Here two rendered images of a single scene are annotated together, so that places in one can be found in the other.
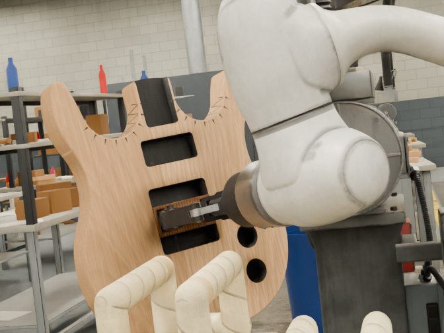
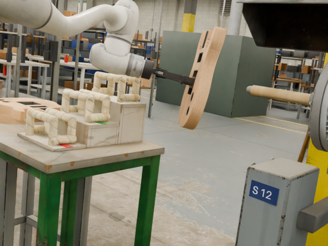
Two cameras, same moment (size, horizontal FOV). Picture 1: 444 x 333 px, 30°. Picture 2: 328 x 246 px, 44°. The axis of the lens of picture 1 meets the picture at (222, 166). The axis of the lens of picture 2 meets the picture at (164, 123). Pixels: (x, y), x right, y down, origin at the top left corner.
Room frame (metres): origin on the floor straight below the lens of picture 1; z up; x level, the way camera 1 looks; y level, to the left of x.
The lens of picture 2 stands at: (1.93, -1.40, 1.33)
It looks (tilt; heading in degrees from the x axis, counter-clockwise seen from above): 10 degrees down; 118
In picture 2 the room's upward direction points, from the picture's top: 7 degrees clockwise
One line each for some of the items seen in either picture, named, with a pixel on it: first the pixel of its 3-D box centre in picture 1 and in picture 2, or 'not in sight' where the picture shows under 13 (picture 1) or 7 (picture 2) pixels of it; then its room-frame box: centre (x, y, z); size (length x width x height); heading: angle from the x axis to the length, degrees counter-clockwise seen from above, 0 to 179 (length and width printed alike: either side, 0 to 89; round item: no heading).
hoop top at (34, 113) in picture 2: not in sight; (41, 115); (0.79, -0.29, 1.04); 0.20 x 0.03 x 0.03; 167
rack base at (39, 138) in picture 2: not in sight; (51, 140); (0.80, -0.24, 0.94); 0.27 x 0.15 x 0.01; 168
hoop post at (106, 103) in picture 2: not in sight; (105, 110); (0.93, -0.07, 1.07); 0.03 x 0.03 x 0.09
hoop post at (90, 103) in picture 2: not in sight; (89, 110); (0.91, -0.15, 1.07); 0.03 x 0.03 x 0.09
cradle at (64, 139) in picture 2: not in sight; (63, 139); (0.89, -0.27, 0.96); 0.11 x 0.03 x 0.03; 78
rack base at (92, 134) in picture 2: not in sight; (83, 128); (0.84, -0.09, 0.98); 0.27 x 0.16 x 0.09; 168
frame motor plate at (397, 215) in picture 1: (355, 209); not in sight; (2.03, -0.31, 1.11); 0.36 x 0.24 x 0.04; 168
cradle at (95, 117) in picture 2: not in sight; (98, 117); (0.93, -0.11, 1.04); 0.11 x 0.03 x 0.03; 78
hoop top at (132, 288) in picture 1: (138, 284); (123, 77); (0.88, 0.10, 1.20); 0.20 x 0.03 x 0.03; 167
